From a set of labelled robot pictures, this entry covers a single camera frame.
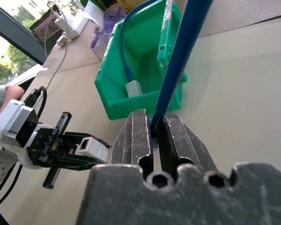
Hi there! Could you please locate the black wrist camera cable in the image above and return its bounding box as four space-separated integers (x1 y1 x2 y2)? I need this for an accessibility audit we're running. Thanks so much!
24 86 48 119

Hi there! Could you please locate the white power adapter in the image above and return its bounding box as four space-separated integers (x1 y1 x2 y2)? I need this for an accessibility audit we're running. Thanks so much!
54 10 90 40

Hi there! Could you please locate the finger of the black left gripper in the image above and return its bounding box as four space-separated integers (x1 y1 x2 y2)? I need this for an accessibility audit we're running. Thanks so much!
40 153 107 172
61 131 112 149

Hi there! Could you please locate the thin white cable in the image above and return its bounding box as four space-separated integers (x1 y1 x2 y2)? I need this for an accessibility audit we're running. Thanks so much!
43 0 69 90

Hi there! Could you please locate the dark framed screen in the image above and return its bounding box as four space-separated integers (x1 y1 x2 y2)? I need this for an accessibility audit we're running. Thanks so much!
29 10 62 42

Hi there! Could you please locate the green plastic bin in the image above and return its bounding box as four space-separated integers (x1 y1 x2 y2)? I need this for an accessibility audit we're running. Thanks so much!
94 0 188 121

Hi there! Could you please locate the white coupler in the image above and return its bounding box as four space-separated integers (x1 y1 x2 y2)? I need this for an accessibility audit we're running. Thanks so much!
125 80 143 98
77 136 110 163

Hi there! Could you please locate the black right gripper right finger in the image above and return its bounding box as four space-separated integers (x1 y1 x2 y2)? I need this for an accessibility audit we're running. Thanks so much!
159 113 217 179

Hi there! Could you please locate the purple plastic bag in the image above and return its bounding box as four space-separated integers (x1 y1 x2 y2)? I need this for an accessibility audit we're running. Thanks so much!
90 6 128 60

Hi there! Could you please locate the small white round device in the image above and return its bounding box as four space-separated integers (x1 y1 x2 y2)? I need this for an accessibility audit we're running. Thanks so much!
56 34 68 47

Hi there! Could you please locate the blue ethernet cable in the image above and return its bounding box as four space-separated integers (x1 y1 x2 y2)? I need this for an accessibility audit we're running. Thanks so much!
148 0 214 151
120 0 160 82

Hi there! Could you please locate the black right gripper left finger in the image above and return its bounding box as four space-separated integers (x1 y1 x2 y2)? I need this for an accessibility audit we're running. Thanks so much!
111 109 154 166

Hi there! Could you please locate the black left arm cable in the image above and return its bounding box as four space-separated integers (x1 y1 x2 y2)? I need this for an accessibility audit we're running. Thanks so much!
0 163 23 211

